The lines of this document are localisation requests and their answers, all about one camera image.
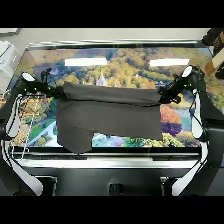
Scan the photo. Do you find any dark grey garment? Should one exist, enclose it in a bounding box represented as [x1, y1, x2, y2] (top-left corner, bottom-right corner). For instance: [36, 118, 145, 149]
[55, 81, 165, 155]

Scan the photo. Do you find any silver frame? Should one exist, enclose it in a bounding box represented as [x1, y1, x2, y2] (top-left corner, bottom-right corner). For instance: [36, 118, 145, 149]
[0, 150, 224, 197]

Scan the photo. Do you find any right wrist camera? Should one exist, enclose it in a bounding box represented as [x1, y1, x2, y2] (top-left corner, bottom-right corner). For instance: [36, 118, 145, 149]
[190, 65, 204, 82]

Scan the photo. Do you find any black cable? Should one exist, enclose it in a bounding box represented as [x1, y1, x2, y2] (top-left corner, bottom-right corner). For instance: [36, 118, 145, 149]
[188, 89, 202, 135]

